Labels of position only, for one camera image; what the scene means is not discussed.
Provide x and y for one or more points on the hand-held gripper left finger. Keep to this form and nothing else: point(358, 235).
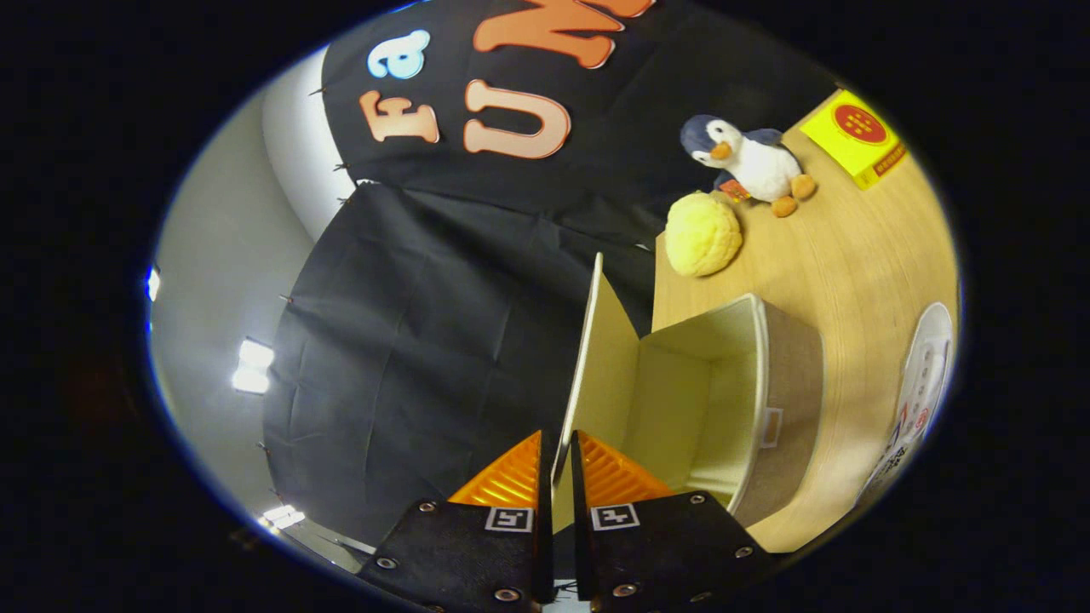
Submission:
point(546, 553)

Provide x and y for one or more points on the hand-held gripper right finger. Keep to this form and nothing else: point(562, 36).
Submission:
point(579, 553)

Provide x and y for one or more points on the beige fabric storage box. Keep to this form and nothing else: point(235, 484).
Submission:
point(681, 400)

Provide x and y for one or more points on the white canvas shoe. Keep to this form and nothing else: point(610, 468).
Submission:
point(924, 375)

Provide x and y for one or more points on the ceiling light panel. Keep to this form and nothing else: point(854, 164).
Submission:
point(252, 366)
point(152, 283)
point(283, 516)

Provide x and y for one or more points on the yellow plush bread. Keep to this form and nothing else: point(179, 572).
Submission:
point(702, 237)

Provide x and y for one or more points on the penguin plush toy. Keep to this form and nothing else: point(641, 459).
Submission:
point(758, 166)

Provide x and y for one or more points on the yellow book with red circle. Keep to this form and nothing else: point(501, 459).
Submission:
point(851, 136)

